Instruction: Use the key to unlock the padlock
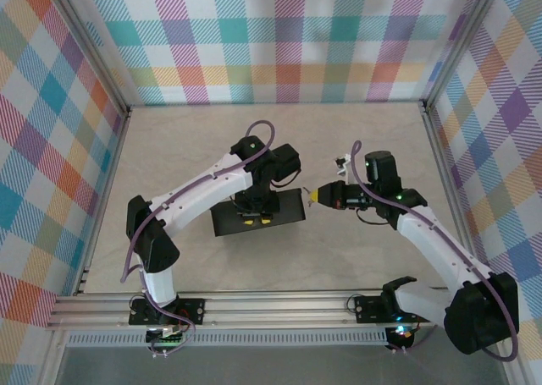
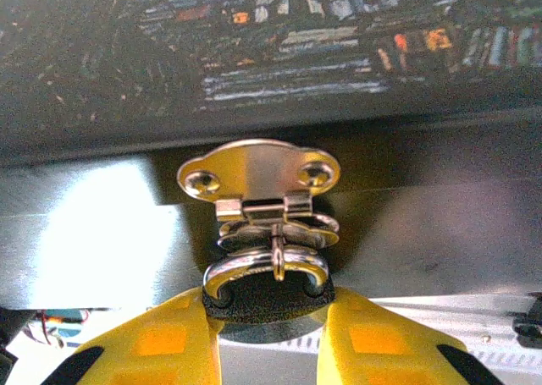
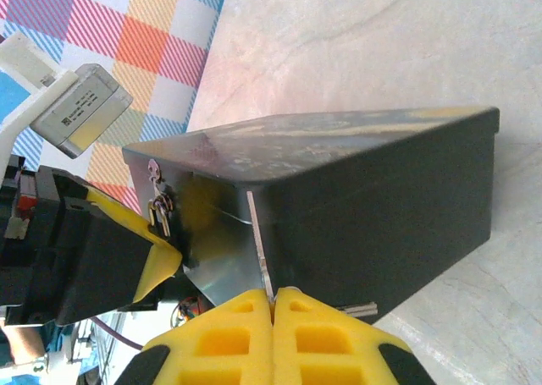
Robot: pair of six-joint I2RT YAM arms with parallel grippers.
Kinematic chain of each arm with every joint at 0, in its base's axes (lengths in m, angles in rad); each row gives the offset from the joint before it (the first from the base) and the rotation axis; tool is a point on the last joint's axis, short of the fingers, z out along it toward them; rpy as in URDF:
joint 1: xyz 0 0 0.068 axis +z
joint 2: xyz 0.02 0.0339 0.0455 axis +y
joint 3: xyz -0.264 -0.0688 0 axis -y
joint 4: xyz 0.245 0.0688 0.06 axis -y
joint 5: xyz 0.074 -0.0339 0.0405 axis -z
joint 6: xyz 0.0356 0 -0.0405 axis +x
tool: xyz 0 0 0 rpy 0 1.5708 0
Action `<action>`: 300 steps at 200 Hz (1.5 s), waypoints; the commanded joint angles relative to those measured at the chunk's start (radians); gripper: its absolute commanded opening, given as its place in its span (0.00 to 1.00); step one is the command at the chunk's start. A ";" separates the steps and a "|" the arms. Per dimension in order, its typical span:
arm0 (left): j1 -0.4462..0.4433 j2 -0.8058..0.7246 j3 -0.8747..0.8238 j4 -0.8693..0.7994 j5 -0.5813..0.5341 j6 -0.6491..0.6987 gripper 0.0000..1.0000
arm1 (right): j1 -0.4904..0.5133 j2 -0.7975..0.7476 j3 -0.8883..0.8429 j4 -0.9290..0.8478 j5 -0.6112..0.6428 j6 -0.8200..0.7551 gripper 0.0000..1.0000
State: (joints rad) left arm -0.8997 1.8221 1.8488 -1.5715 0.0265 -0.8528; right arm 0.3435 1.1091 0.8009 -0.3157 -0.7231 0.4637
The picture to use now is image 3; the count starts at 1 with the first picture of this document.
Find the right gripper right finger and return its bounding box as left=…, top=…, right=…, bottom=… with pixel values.
left=273, top=287, right=437, bottom=385

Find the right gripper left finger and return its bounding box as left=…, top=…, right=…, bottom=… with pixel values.
left=113, top=289, right=274, bottom=385

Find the silver padlock key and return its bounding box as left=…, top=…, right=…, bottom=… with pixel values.
left=337, top=301, right=379, bottom=318
left=245, top=190, right=277, bottom=300

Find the small black padlock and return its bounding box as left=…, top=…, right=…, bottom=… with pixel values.
left=147, top=195, right=174, bottom=239

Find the starry night tin box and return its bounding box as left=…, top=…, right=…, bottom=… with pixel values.
left=121, top=105, right=501, bottom=327

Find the silver tin hasp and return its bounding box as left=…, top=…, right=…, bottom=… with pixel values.
left=147, top=158, right=165, bottom=191

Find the purple left gripper cable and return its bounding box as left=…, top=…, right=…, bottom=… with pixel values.
left=89, top=315, right=145, bottom=352

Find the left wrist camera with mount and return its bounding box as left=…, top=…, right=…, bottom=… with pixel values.
left=0, top=31, right=135, bottom=160

